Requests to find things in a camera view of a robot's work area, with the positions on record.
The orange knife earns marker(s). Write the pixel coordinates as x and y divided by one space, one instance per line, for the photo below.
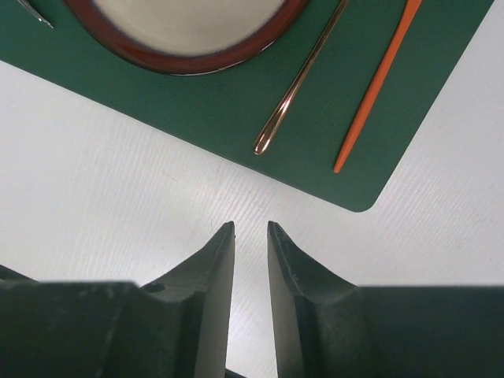
368 101

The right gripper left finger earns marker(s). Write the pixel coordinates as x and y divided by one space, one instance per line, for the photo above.
174 326

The copper spoon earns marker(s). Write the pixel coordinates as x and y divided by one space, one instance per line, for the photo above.
271 127

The silver fork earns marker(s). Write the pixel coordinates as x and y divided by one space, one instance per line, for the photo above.
37 15

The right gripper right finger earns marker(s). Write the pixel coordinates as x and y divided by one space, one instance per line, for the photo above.
325 326

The green placemat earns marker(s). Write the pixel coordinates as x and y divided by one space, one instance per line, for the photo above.
223 112

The red rimmed beige plate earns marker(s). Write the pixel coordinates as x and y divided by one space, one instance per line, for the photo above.
186 38

